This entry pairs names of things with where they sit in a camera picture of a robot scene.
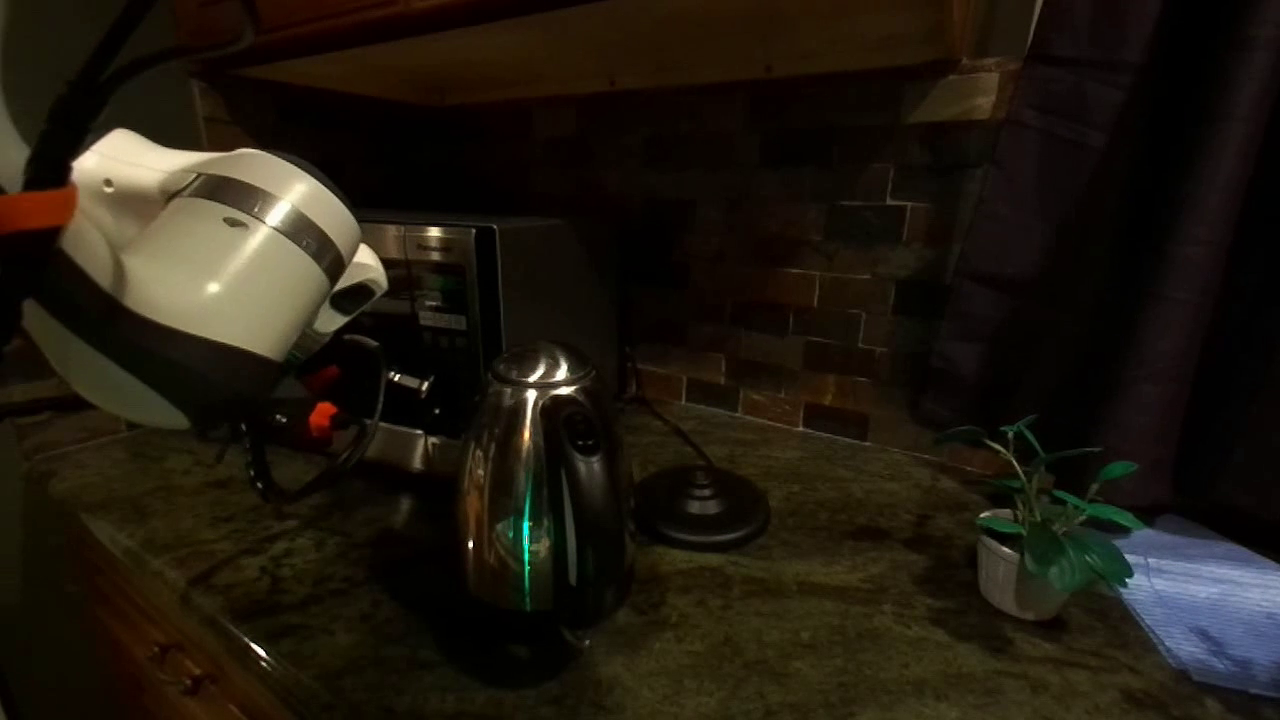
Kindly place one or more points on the black round kettle base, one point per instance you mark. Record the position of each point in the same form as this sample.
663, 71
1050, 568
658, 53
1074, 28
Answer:
703, 510

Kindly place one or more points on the blue cloth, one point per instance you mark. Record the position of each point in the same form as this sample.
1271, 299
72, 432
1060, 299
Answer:
1207, 607

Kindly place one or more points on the wooden base cabinet with drawer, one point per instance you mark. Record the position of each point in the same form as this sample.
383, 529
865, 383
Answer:
144, 642

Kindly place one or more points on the stainless steel microwave oven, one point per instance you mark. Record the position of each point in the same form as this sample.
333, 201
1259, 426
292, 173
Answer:
492, 292

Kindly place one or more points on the stainless steel electric kettle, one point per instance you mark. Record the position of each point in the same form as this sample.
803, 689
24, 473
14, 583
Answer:
540, 492

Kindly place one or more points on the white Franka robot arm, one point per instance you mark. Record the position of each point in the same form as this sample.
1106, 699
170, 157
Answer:
226, 267

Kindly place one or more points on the wooden upper cabinet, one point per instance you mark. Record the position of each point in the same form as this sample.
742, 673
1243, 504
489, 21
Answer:
601, 45

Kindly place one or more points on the dark curtain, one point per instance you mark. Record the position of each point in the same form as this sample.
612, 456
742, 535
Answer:
1135, 243

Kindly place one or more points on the green plant in white pot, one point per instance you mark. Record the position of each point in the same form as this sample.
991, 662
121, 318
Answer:
1046, 535

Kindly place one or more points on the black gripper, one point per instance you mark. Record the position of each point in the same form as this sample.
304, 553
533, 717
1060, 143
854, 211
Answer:
327, 393

